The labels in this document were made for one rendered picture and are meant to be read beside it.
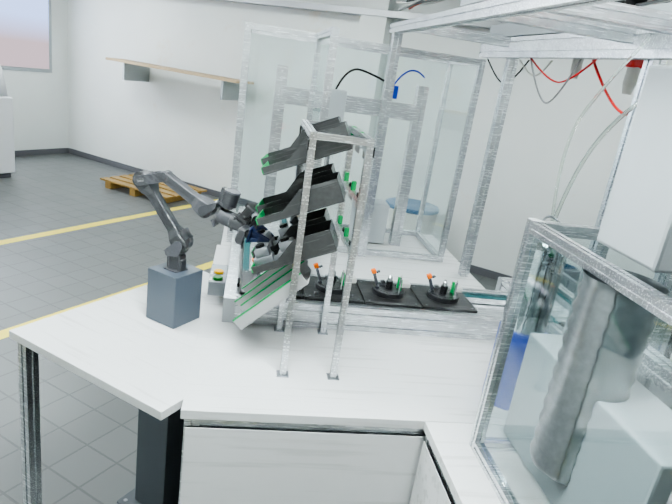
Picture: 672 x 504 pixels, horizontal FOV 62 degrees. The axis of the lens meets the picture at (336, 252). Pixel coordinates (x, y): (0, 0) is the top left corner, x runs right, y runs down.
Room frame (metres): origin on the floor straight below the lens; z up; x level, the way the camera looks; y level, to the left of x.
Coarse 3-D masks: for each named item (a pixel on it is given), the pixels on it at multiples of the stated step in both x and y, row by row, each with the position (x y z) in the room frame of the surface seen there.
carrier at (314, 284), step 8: (344, 272) 2.14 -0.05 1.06; (312, 280) 2.25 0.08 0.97; (336, 280) 2.24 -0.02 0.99; (344, 280) 2.18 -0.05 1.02; (352, 280) 2.29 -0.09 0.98; (304, 288) 2.14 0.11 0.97; (312, 288) 2.16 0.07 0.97; (320, 288) 2.14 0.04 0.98; (336, 288) 2.15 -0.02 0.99; (352, 288) 2.22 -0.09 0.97; (312, 296) 2.07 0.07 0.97; (320, 296) 2.08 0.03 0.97; (336, 296) 2.11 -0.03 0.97; (360, 296) 2.15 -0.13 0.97
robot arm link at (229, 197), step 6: (222, 192) 1.89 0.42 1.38; (228, 192) 1.87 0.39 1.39; (234, 192) 1.88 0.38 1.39; (240, 192) 1.91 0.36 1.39; (222, 198) 1.88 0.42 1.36; (228, 198) 1.87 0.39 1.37; (234, 198) 1.87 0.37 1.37; (210, 204) 1.87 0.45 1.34; (216, 204) 1.87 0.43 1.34; (222, 204) 1.87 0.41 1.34; (228, 204) 1.87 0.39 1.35; (234, 204) 1.88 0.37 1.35; (198, 210) 1.87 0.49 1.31; (204, 210) 1.87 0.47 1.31; (210, 210) 1.87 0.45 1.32
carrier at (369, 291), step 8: (360, 280) 2.33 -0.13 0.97; (384, 280) 2.28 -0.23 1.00; (392, 280) 2.25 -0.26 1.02; (400, 280) 2.19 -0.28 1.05; (360, 288) 2.24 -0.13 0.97; (368, 288) 2.25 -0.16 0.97; (376, 288) 2.21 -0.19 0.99; (384, 288) 2.23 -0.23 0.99; (392, 288) 2.24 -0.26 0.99; (400, 288) 2.23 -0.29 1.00; (408, 288) 2.33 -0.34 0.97; (368, 296) 2.16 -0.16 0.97; (376, 296) 2.17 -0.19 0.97; (384, 296) 2.17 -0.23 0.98; (392, 296) 2.17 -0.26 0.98; (400, 296) 2.19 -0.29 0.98; (408, 296) 2.23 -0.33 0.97; (368, 304) 2.10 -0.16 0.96; (376, 304) 2.11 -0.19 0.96; (384, 304) 2.11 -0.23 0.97; (392, 304) 2.12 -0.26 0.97; (400, 304) 2.13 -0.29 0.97; (408, 304) 2.14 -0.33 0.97; (416, 304) 2.15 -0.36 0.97
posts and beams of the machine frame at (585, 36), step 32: (512, 0) 1.66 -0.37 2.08; (544, 0) 1.47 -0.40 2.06; (576, 0) 1.33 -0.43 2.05; (608, 0) 1.27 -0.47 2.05; (416, 32) 2.82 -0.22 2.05; (448, 32) 2.81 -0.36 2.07; (480, 32) 2.83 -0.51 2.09; (576, 32) 1.90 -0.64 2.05; (608, 32) 1.92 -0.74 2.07; (640, 32) 1.91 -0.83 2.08; (512, 64) 2.94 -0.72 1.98; (384, 96) 3.01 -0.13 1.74; (384, 128) 3.01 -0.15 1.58; (480, 192) 2.93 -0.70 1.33
